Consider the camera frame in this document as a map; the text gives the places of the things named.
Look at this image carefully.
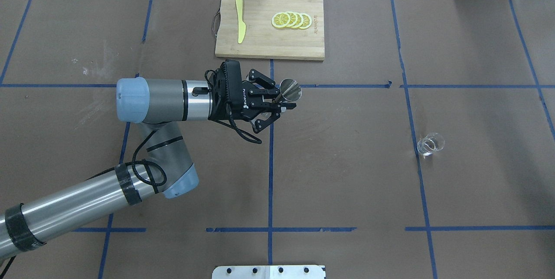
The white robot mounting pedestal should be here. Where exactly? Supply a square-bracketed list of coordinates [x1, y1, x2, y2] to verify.
[211, 265, 326, 279]

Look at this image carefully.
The wooden cutting board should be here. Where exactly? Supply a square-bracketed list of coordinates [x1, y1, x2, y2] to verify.
[215, 0, 325, 61]

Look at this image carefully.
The yellow plastic knife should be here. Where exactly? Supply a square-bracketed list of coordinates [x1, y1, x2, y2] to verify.
[235, 0, 247, 44]

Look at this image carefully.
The clear glass shaker cup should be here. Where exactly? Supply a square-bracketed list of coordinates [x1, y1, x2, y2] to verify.
[417, 132, 446, 157]

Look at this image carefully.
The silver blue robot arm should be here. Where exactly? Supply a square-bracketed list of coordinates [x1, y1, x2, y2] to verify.
[1, 71, 271, 278]

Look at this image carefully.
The steel measuring jigger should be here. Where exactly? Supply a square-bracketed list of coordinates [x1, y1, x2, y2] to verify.
[274, 79, 302, 103]

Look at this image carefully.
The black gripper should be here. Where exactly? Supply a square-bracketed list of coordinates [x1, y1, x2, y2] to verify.
[208, 69, 297, 134]

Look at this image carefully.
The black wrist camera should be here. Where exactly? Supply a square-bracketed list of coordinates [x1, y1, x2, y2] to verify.
[211, 59, 244, 120]

